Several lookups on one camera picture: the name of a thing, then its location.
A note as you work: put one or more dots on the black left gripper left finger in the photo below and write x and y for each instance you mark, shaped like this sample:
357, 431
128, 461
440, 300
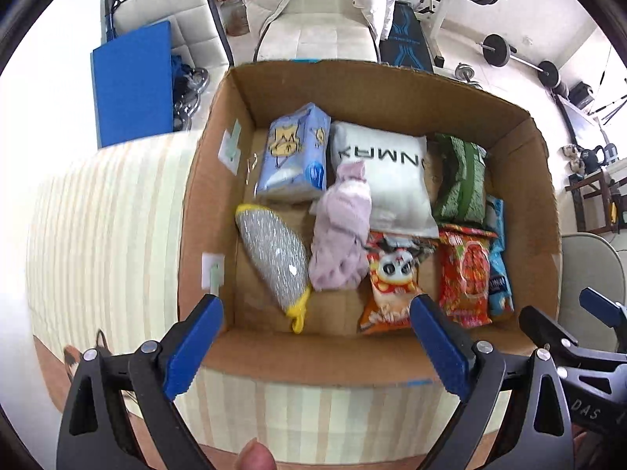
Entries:
96, 431

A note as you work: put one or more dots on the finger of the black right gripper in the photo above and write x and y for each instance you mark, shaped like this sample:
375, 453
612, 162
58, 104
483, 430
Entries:
610, 313

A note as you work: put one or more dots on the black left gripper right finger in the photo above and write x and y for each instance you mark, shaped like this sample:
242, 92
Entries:
536, 432

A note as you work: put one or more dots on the blue snack bag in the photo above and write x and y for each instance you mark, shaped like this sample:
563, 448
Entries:
500, 299

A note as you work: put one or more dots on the red floral wipes pack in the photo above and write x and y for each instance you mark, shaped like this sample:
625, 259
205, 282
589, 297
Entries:
465, 273

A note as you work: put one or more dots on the green snack bag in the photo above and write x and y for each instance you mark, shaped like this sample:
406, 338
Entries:
462, 195

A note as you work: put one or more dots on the orange snack bag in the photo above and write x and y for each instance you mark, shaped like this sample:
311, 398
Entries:
394, 266

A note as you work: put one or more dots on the silver yellow scrub sponge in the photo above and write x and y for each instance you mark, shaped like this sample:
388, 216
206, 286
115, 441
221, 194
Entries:
279, 257

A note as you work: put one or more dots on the white NMAR soft pack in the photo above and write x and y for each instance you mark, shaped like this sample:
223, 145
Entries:
395, 172

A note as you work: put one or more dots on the purple fleece towel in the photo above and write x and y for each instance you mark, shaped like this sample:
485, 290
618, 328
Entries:
342, 225

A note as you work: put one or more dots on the light blue tissue pack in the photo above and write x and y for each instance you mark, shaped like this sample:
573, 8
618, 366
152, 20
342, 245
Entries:
294, 160

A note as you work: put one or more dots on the person thumb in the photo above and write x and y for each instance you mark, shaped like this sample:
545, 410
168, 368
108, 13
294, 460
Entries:
255, 456

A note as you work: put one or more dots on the grey round chair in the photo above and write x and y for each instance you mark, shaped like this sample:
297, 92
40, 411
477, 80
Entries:
589, 260

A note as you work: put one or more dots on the dark wooden chair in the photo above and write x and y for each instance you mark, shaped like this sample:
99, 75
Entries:
599, 190

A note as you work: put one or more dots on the chrome dumbbell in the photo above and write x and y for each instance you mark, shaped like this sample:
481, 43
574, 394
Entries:
466, 73

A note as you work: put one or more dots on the black barbell on floor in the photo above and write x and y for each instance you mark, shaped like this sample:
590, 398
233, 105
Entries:
497, 52

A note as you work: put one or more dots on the brown cardboard box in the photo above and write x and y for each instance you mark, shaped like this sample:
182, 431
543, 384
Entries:
257, 341

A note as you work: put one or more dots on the black blue weight bench pad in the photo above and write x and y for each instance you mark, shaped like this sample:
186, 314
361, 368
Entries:
406, 45

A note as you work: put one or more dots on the blue foam board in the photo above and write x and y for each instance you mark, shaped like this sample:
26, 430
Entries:
133, 88

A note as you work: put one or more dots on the chrome weight plates pile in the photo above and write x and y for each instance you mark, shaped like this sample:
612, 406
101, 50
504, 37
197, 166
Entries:
188, 83

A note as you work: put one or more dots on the white padded armchair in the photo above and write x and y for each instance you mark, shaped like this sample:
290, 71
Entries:
318, 30

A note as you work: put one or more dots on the white chair black frame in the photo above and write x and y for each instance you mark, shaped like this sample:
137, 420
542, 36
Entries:
196, 29

